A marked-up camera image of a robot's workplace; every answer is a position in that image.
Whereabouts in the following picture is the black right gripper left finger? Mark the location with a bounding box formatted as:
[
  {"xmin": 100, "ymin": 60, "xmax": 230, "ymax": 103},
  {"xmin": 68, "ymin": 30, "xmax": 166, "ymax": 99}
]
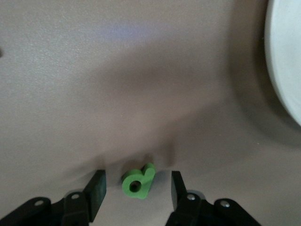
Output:
[{"xmin": 0, "ymin": 169, "xmax": 107, "ymax": 226}]

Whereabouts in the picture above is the green foam letter p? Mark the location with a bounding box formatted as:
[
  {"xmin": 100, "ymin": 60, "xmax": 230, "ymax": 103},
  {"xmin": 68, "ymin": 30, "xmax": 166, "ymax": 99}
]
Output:
[{"xmin": 121, "ymin": 162, "xmax": 156, "ymax": 201}]

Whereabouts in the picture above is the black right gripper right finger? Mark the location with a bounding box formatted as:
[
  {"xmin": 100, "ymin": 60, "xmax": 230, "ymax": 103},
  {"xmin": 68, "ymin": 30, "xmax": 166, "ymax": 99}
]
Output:
[{"xmin": 166, "ymin": 170, "xmax": 261, "ymax": 226}]

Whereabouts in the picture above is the beige round plate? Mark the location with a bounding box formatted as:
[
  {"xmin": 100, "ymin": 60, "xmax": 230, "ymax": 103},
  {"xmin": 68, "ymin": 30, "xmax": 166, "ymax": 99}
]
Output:
[{"xmin": 264, "ymin": 0, "xmax": 301, "ymax": 130}]

